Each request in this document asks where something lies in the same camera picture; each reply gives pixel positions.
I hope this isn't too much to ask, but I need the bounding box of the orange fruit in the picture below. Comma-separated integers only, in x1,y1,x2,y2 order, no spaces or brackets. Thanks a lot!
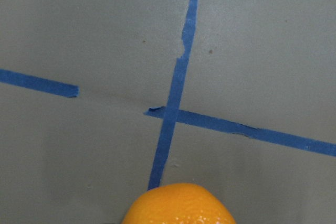
122,183,236,223

